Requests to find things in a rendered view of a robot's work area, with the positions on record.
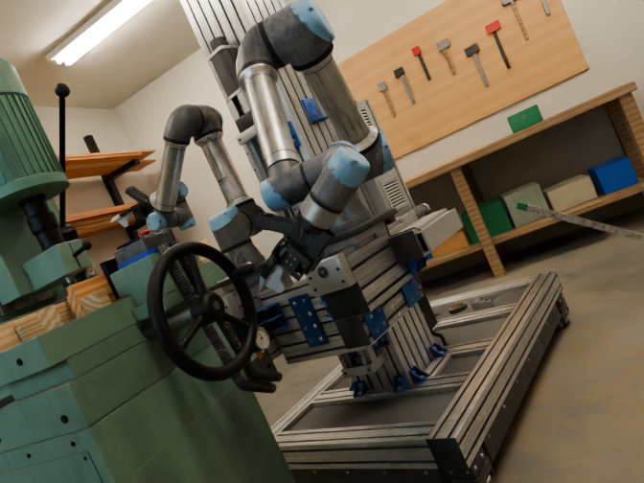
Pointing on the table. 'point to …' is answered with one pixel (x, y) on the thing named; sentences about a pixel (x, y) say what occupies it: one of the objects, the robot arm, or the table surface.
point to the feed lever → (63, 163)
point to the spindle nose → (41, 220)
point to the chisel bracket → (57, 264)
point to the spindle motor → (24, 147)
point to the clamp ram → (110, 273)
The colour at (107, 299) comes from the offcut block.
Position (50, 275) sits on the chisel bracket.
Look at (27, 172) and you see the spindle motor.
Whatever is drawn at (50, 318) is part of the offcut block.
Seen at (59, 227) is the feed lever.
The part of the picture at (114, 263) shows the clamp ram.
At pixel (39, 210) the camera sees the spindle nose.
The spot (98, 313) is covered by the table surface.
